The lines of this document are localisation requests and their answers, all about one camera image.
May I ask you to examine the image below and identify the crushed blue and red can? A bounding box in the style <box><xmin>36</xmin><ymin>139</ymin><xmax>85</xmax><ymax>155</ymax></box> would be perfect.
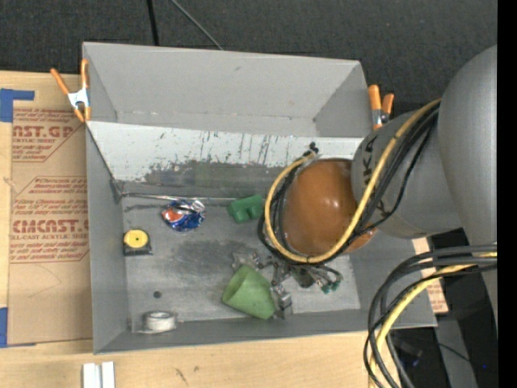
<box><xmin>161</xmin><ymin>199</ymin><xmax>208</xmax><ymax>233</ymax></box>

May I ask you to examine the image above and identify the yellow and black tape measure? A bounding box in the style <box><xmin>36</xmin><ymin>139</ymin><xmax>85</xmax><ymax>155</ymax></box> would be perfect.
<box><xmin>122</xmin><ymin>228</ymin><xmax>153</xmax><ymax>257</ymax></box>

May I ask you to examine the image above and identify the brown cardboard board red print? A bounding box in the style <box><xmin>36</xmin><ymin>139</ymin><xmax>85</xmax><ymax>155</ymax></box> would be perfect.
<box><xmin>0</xmin><ymin>70</ymin><xmax>449</xmax><ymax>349</ymax></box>

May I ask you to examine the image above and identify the grey metal bin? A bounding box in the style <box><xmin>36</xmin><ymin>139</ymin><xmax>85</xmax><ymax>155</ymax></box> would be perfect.
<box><xmin>82</xmin><ymin>41</ymin><xmax>439</xmax><ymax>355</ymax></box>

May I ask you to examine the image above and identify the light green plastic cup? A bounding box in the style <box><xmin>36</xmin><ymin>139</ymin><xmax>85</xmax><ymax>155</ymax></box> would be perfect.
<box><xmin>221</xmin><ymin>264</ymin><xmax>277</xmax><ymax>321</ymax></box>

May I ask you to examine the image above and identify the dark green plastic block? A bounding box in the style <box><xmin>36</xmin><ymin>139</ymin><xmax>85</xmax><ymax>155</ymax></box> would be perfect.
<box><xmin>225</xmin><ymin>194</ymin><xmax>266</xmax><ymax>224</ymax></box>

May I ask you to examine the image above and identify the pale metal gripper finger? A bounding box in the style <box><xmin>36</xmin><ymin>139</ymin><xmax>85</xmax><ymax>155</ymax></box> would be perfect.
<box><xmin>231</xmin><ymin>250</ymin><xmax>268</xmax><ymax>271</ymax></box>
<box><xmin>270</xmin><ymin>283</ymin><xmax>294</xmax><ymax>319</ymax></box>

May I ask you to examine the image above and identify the white tape roll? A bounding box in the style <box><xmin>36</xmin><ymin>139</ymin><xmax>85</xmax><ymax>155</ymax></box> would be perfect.
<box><xmin>137</xmin><ymin>310</ymin><xmax>179</xmax><ymax>335</ymax></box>

